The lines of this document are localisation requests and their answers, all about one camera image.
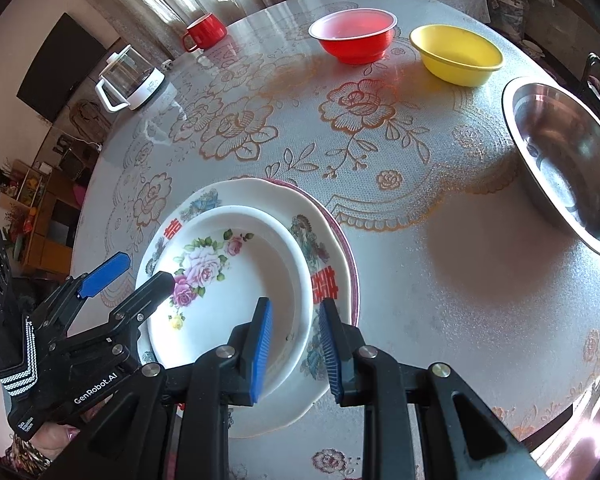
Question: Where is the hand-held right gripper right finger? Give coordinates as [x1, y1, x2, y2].
[319, 299, 548, 480]

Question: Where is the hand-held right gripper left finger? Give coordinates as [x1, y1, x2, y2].
[75, 297, 275, 480]

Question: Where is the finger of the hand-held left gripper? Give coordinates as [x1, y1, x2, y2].
[62, 271, 176, 356]
[42, 253, 132, 333]

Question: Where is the white rose-print deep plate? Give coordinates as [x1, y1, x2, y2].
[146, 205, 314, 393]

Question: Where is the large purple-rimmed floral plate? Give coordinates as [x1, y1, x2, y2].
[260, 178, 361, 328]

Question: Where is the white plate with red-green print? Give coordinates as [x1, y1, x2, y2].
[135, 177, 353, 440]

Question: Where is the stainless steel bowl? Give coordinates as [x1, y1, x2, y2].
[501, 76, 600, 259]

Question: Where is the red plastic bowl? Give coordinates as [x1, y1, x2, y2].
[308, 8, 398, 65]

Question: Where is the yellow plastic bowl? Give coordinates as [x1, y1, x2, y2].
[410, 24, 505, 87]

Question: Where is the person's left forearm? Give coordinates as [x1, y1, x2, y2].
[0, 435, 53, 476]

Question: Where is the person's left hand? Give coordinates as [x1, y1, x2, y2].
[30, 422, 83, 461]

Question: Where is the wooden cabinet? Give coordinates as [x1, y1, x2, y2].
[0, 157, 88, 281]

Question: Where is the floral lace tablecloth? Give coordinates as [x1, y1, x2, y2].
[70, 0, 600, 480]

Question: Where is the white glass electric kettle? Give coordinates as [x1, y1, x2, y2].
[95, 44, 168, 113]

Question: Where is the red mug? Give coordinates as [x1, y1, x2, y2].
[181, 13, 227, 52]

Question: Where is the black wall television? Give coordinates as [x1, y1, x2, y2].
[16, 12, 121, 123]

